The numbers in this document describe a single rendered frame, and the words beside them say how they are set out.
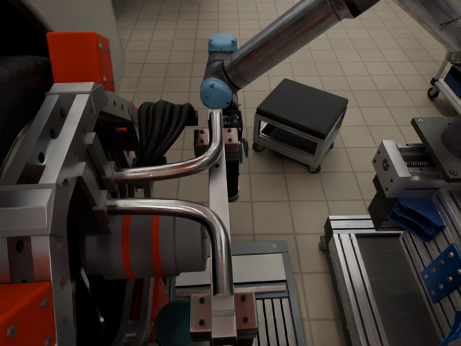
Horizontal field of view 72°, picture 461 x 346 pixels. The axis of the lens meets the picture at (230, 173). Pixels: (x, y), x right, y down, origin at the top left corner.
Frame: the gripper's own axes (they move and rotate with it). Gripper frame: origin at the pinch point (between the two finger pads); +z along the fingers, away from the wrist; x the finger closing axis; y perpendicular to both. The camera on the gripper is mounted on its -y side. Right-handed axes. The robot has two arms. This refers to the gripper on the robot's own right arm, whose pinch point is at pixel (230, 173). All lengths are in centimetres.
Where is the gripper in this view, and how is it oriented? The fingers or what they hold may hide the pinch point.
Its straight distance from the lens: 73.9
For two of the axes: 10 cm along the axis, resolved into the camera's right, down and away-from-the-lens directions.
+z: 0.7, 7.5, -6.5
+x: 10.0, -0.5, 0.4
